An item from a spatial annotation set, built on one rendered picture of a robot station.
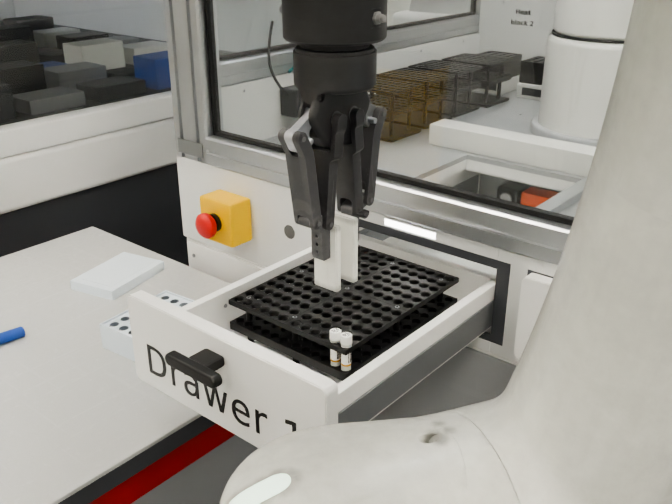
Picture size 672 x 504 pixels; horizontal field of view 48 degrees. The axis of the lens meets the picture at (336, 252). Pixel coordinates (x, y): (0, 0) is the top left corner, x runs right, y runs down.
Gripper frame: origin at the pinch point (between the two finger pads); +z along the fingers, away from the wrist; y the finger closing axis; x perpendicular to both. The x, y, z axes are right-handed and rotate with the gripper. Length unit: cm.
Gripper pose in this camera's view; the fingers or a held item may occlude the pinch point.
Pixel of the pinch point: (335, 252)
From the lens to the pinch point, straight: 75.3
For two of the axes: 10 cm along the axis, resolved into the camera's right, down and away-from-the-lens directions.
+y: -6.4, 3.2, -7.0
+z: 0.1, 9.1, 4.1
